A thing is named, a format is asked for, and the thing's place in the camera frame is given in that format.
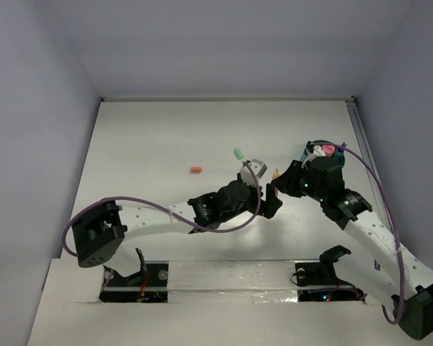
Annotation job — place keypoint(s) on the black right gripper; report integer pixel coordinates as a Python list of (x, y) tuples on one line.
[(286, 182)]

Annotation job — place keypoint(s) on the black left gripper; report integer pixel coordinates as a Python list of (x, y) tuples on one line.
[(270, 202)]

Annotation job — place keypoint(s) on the pink orange pencil-shaped case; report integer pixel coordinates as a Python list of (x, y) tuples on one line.
[(275, 175)]

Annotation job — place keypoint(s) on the clear blue glue bottle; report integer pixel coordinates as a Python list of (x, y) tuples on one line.
[(342, 146)]

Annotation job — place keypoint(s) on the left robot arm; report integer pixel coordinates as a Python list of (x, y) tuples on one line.
[(100, 229)]

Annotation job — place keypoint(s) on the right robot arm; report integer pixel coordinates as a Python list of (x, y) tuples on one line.
[(405, 285)]

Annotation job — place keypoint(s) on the pink cap bottle in organizer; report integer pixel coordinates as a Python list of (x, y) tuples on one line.
[(329, 150)]

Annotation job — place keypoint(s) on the teal round organizer container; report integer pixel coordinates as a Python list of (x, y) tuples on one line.
[(338, 157)]

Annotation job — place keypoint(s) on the mint green eraser cap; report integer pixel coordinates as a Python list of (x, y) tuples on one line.
[(238, 154)]

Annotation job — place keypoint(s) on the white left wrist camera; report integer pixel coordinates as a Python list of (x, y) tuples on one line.
[(258, 168)]

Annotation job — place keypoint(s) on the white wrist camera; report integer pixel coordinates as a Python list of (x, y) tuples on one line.
[(313, 151), (258, 168)]

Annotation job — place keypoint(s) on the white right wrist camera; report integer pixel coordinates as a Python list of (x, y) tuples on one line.
[(313, 151)]

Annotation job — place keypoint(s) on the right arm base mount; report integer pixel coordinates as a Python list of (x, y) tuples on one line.
[(317, 281)]

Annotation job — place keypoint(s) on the aluminium rail right edge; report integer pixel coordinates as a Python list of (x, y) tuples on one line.
[(364, 148)]

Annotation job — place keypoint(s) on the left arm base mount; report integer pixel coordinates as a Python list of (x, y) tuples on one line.
[(148, 285)]

